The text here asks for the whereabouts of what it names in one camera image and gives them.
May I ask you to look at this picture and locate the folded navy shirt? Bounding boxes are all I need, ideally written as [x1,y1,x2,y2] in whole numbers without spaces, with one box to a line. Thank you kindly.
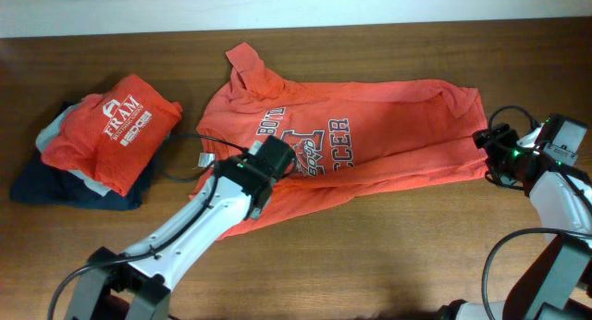
[9,102,155,211]

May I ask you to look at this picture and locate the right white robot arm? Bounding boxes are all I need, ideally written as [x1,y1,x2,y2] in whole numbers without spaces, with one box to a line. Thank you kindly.
[435,114,591,319]

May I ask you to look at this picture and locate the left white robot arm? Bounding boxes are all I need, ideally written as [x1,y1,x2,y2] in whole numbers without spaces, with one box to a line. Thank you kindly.
[57,154,292,319]

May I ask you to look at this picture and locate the orange soccer t-shirt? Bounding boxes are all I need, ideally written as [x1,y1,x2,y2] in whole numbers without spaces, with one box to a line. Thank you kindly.
[197,43,487,235]

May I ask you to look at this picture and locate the folded grey shirt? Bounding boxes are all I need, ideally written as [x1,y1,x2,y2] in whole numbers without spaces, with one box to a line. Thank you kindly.
[35,102,172,197]

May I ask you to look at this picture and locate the folded orange FRAM shirt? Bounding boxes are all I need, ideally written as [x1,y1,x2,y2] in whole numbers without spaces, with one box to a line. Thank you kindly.
[42,75,182,196]

